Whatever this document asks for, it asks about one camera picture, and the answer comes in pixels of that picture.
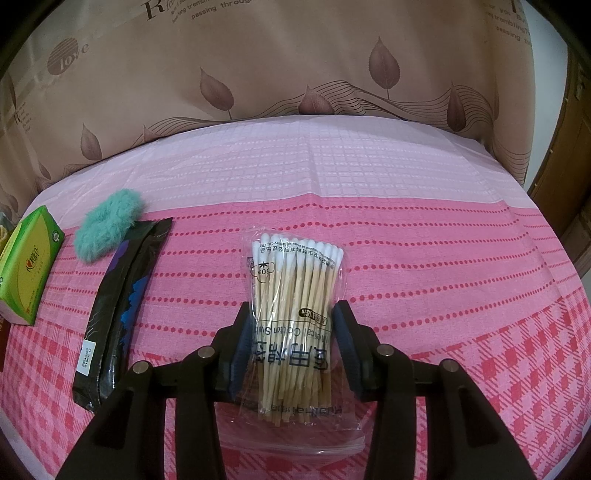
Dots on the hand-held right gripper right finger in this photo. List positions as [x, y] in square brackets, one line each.
[346, 360]

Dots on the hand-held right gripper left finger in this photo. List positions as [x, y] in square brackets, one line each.
[235, 364]

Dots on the bag of cotton swabs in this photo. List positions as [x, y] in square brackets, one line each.
[291, 314]

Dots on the pink checked bed sheet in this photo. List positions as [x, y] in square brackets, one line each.
[438, 277]

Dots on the black plastic packet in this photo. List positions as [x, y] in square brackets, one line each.
[120, 304]

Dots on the teal fluffy scrunchie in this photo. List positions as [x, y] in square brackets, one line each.
[106, 228]

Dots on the green tissue pack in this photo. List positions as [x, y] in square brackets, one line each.
[30, 267]

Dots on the brown wooden furniture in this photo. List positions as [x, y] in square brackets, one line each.
[565, 184]

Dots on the beige leaf print curtain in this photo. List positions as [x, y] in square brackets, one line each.
[277, 69]

